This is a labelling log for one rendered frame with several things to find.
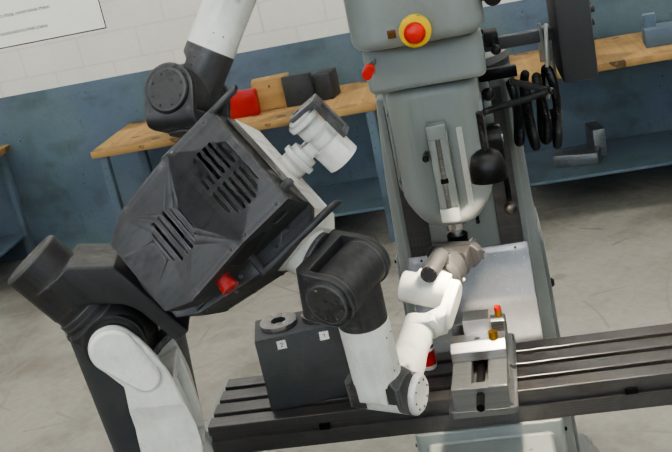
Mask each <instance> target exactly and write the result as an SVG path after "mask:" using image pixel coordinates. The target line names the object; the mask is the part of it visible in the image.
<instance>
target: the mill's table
mask: <svg viewBox="0 0 672 452"><path fill-rule="evenodd" d="M435 356H436V361H437V367H436V368H435V369H434V370H431V371H424V376H425V377H426V379H427V381H428V387H429V394H428V401H427V405H426V407H425V409H424V411H423V412H422V413H421V414H420V415H418V416H415V415H407V414H399V413H391V412H384V411H376V410H368V409H361V408H355V407H351V404H350V401H349V397H348V395H346V396H341V397H336V398H332V399H327V400H322V401H318V402H313V403H309V404H304V405H299V406H295V407H290V408H286V409H281V410H276V411H272V410H271V406H270V402H269V398H268V394H267V390H266V386H265V382H264V378H263V375H260V376H252V377H244V378H236V379H229V380H228V382H227V384H225V385H223V387H222V389H221V392H220V394H219V396H218V398H217V401H216V403H215V405H214V407H213V410H212V412H211V414H210V416H209V418H208V421H207V423H206V425H205V428H206V433H207V438H208V441H209V443H210V445H211V447H212V449H213V451H214V452H258V451H267V450H275V449H284V448H293V447H302V446H311V445H320V444H329V443H338V442H346V441H355V440H364V439H373V438H382V437H391V436H400V435H408V434H417V433H426V432H435V431H444V430H453V429H462V428H471V427H479V426H488V425H497V424H506V423H515V422H524V421H533V420H542V419H550V418H559V417H568V416H577V415H586V414H595V413H604V412H612V411H621V410H630V409H639V408H648V407H657V406H666V405H672V323H669V324H661V325H653V326H646V327H638V328H630V329H622V330H614V331H606V332H598V333H590V334H583V335H575V336H567V337H559V338H551V339H543V340H535V341H527V342H520V343H516V361H517V381H518V400H519V411H518V412H517V413H515V414H505V415H494V416H483V417H472V418H462V419H451V418H450V415H449V402H450V389H451V376H452V364H453V363H452V359H451V352H450V351H449V352H441V353H435Z"/></svg>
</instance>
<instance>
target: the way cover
mask: <svg viewBox="0 0 672 452"><path fill-rule="evenodd" d="M481 249H483V253H484V259H481V261H480V262H479V263H478V265H477V266H476V267H471V269H470V271H469V273H468V274H466V276H465V278H466V279H465V281H464V282H462V283H461V284H462V295H461V300H460V304H459V307H458V311H457V314H456V317H455V319H458V318H463V312H467V311H476V310H484V309H489V315H493V314H495V313H494V306H495V305H500V306H501V313H504V314H505V315H506V321H507V327H508V332H509V333H514V334H515V342H516V343H520V342H527V341H535V340H543V339H544V337H543V331H542V325H541V319H540V313H539V307H538V302H537V296H536V289H535V283H534V277H533V271H532V265H531V258H530V252H529V246H528V241H524V242H517V243H511V244H504V245H497V246H490V247H483V248H481ZM513 253H514V254H513ZM517 253H518V254H517ZM494 255H495V256H494ZM499 256H500V257H499ZM523 256H524V257H523ZM427 259H428V258H427V256H421V257H414V258H408V261H409V268H410V271H411V272H418V271H419V269H421V267H422V266H423V265H424V263H425V262H426V260H427ZM524 264H525V265H524ZM487 274H488V275H487ZM469 275H470V276H469ZM475 276H476V277H475ZM497 276H498V277H497ZM508 289H509V290H508ZM522 289H523V290H522ZM510 291H511V292H510ZM519 298H520V299H519ZM526 301H527V302H526ZM475 303H476V304H475ZM480 304H481V305H480ZM477 306H478V309H477ZM433 309H435V308H431V307H425V306H420V305H415V311H416V313H427V312H429V311H431V310H433ZM526 309H527V310H526ZM509 325H511V326H509ZM512 330H513V332H512ZM521 334H522V335H521ZM451 336H453V331H452V328H451V329H450V330H448V333H447V334H445V335H442V336H439V337H438V338H435V339H433V345H434V350H435V353H441V352H449V351H450V338H451ZM445 341H447V342H445Z"/></svg>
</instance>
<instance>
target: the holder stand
mask: <svg viewBox="0 0 672 452"><path fill-rule="evenodd" d="M254 342H255V346H256V350H257V354H258V358H259V362H260V366H261V370H262V374H263V378H264V382H265V386H266V390H267V394H268V398H269V402H270V406H271V410H272V411H276V410H281V409H286V408H290V407H295V406H299V405H304V404H309V403H313V402H318V401H322V400H327V399H332V398H336V397H341V396H346V395H348V394H347V390H346V386H345V383H344V382H345V380H346V378H347V376H348V375H349V373H350V369H349V365H348V362H347V358H346V354H345V350H344V347H343V343H342V339H341V335H340V332H339V328H338V327H332V326H327V325H323V324H319V323H315V322H311V321H308V320H306V319H305V318H304V316H303V311H298V312H294V313H292V312H279V313H275V314H272V315H269V316H267V317H265V318H264V319H261V320H257V321H255V341H254Z"/></svg>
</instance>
